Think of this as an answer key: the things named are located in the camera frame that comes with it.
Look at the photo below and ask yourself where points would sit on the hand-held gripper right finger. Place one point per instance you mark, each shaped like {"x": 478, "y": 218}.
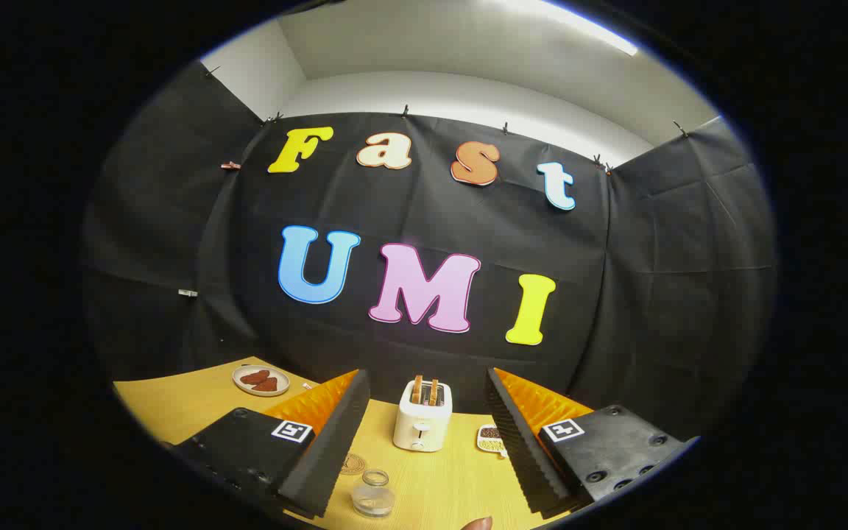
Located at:
{"x": 520, "y": 449}

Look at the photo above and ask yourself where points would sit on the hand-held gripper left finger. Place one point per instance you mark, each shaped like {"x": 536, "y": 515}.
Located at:
{"x": 336, "y": 442}

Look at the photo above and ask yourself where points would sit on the round cork coaster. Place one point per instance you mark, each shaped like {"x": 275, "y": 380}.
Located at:
{"x": 355, "y": 464}

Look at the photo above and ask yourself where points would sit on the clear plastic juice bottle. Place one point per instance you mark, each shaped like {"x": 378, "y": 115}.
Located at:
{"x": 373, "y": 499}

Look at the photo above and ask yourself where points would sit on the white divided condiment dish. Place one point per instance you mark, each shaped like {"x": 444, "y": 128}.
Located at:
{"x": 490, "y": 440}

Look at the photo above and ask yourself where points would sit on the red-brown food piece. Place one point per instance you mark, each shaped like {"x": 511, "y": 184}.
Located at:
{"x": 268, "y": 386}
{"x": 254, "y": 377}

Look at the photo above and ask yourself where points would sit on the white toaster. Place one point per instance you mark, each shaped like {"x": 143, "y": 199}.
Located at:
{"x": 422, "y": 427}

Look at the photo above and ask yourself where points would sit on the toasted bread slice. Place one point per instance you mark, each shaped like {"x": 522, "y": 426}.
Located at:
{"x": 433, "y": 391}
{"x": 417, "y": 389}

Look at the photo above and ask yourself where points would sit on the white round plate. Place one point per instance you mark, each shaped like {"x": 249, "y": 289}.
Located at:
{"x": 241, "y": 385}

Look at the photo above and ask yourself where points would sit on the wooden table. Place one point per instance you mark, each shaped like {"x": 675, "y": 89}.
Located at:
{"x": 174, "y": 405}

